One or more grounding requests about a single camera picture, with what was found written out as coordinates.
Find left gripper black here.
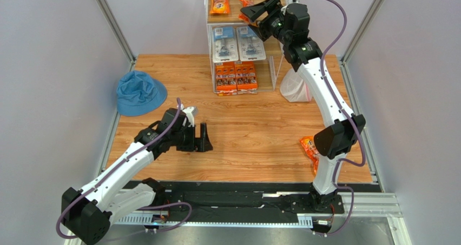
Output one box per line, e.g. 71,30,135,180
170,123,213,152

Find white Gillette razor pack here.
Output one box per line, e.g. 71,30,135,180
236,26,266,61

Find orange razor bag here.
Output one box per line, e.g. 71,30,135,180
238,0,256,26
209,0,231,15
299,136,320,175

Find blue card razor blister pack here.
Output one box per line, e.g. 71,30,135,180
212,27,239,63

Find orange razor box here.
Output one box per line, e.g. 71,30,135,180
234,61,258,94
215,62,238,96

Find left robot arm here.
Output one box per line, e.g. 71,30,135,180
56,105,213,244

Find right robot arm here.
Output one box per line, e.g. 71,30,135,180
240,0,366,212

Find orange razor bag on shelf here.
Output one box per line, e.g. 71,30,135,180
209,0,231,15

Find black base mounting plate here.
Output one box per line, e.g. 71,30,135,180
153,181,345,223

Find white mesh laundry bag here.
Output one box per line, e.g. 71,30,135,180
280,69,312,103

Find blue bucket hat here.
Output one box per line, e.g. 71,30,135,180
116,70,168,117

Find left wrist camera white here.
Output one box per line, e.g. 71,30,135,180
181,105,199,127

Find white wire shelf rack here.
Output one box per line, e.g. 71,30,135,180
204,0,290,96

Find aluminium rail frame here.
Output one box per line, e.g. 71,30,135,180
64,187,404,245

